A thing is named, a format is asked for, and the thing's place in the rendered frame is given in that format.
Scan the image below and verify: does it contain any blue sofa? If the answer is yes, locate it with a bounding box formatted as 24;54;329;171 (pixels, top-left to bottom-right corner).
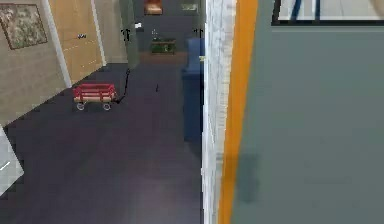
180;37;206;142

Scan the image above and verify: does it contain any green wooden side table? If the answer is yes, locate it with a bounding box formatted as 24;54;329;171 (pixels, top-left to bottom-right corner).
150;38;177;55

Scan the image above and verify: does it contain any red toy wagon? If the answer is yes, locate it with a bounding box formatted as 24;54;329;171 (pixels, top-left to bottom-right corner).
72;68;132;112

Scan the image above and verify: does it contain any pale green framed picture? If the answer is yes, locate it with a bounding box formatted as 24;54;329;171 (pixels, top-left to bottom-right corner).
180;3;199;14

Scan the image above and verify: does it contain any light wooden room door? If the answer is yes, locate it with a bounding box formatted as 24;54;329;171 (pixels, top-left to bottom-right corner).
48;0;104;85

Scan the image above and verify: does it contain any white flat panel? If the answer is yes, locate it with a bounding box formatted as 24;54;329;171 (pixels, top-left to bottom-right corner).
0;125;25;197

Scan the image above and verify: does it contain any orange framed wall picture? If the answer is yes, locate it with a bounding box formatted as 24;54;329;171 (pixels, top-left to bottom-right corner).
143;0;164;16

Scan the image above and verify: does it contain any black framed wall picture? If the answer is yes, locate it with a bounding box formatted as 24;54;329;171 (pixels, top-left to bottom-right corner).
271;0;384;27

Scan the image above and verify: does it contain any framed floral wall picture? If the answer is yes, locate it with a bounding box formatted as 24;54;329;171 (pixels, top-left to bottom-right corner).
0;3;49;51

